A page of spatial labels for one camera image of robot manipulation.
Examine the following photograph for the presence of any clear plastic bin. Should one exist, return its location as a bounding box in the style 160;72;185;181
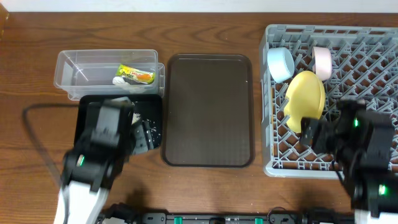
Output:
53;49;165;100

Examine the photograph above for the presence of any brown serving tray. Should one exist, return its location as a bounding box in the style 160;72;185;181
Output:
161;54;255;168

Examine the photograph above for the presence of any light blue bowl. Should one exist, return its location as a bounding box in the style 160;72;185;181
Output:
267;47;295;83

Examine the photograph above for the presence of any white bowl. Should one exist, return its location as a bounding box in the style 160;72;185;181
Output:
312;47;332;81

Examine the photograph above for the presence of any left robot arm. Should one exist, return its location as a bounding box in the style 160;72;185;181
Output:
54;95;162;223

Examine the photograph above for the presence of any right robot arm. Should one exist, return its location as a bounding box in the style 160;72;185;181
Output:
300;100;397;223

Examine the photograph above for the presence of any green snack wrapper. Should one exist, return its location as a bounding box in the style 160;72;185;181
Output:
116;64;155;85

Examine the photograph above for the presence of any rice pile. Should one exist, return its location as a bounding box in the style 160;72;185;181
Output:
131;113;162;150

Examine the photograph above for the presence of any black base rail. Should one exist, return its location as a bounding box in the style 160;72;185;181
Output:
95;203;355;224

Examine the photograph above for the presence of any grey dishwasher rack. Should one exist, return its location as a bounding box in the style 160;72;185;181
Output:
259;24;397;179

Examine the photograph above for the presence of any black plastic tray bin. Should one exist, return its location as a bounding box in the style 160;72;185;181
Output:
74;95;163;154

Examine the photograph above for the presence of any yellow plate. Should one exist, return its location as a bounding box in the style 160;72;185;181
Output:
284;71;326;133

